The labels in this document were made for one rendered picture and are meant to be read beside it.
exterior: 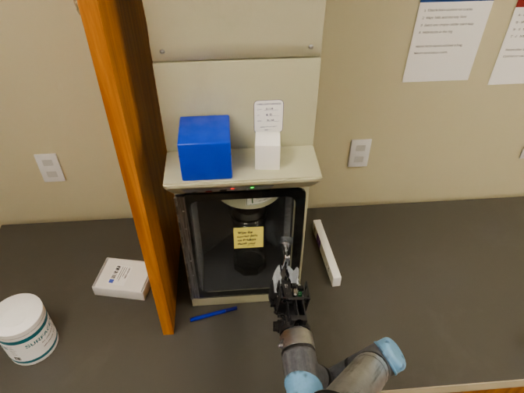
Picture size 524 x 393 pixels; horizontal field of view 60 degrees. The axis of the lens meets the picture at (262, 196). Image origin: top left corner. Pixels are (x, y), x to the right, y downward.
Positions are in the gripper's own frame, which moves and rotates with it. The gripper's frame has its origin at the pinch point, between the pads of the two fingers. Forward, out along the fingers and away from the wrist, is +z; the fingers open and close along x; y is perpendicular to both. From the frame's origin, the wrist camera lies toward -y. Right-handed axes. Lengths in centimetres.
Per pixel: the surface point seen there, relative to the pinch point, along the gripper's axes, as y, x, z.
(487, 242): -10, -76, 23
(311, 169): 36.7, 1.0, -3.3
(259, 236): 8.2, 7.2, 4.4
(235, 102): 45.6, 17.3, 5.6
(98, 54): 57, 41, -3
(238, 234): 8.8, 12.7, 4.4
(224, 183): 33.8, 18.7, -5.9
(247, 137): 37.4, 13.8, 5.6
